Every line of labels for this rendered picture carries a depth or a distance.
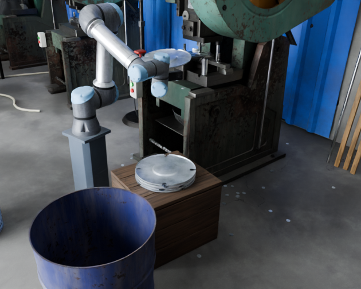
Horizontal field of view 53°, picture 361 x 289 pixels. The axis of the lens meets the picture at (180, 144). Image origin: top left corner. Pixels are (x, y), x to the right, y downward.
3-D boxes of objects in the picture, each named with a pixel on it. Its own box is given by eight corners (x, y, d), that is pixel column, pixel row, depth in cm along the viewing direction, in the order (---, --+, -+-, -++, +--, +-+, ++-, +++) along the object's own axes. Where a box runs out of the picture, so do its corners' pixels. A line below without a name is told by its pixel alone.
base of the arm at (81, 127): (85, 139, 184) (82, 121, 180) (66, 131, 192) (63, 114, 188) (106, 129, 195) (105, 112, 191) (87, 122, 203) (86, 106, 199)
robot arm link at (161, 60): (158, 59, 154) (156, 83, 159) (174, 54, 162) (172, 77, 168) (144, 54, 158) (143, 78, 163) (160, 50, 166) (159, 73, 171)
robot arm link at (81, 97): (67, 114, 188) (65, 89, 182) (87, 106, 198) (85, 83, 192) (83, 120, 182) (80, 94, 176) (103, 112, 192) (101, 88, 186)
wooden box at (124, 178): (151, 271, 165) (150, 210, 149) (114, 226, 193) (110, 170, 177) (217, 238, 186) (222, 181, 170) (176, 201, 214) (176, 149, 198)
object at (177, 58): (155, 47, 220) (155, 46, 220) (199, 52, 209) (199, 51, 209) (131, 66, 199) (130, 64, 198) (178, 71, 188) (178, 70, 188)
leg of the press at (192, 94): (190, 200, 215) (197, 48, 174) (178, 192, 223) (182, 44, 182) (285, 156, 267) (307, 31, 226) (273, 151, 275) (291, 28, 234)
